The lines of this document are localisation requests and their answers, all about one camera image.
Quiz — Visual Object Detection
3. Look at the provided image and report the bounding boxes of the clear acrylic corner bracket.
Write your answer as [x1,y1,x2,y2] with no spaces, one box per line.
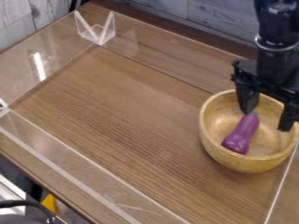
[73,10,116,46]

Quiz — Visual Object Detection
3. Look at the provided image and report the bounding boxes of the clear acrylic enclosure wall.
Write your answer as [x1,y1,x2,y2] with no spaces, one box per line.
[0,12,299,224]

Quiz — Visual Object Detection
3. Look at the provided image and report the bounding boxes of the black cable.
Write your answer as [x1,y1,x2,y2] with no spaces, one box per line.
[0,199,56,224]

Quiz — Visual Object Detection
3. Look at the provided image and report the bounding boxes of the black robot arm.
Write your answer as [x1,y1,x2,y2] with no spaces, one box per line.
[231,0,299,132]

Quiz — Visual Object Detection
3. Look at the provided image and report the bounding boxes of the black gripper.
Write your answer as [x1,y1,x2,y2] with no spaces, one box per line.
[231,59,299,131]

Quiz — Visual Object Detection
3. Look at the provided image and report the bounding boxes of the purple toy eggplant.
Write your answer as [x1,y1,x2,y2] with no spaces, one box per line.
[221,112,259,155]

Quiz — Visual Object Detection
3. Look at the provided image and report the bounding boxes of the brown wooden bowl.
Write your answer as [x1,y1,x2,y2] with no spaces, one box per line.
[199,89,299,173]

